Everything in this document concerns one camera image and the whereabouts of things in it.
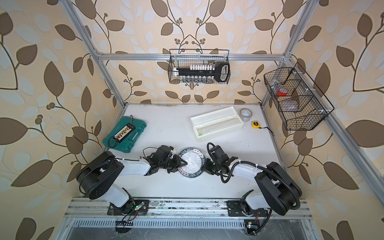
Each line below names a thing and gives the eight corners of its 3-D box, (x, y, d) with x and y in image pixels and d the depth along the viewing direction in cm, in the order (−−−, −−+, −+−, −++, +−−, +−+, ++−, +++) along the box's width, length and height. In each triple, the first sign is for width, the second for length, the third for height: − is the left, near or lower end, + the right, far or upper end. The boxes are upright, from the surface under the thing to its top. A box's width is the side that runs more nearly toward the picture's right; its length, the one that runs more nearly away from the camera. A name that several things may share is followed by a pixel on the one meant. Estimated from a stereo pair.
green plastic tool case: (104, 147, 100) (98, 142, 94) (126, 119, 116) (122, 113, 110) (129, 155, 96) (124, 150, 90) (148, 125, 112) (145, 119, 106)
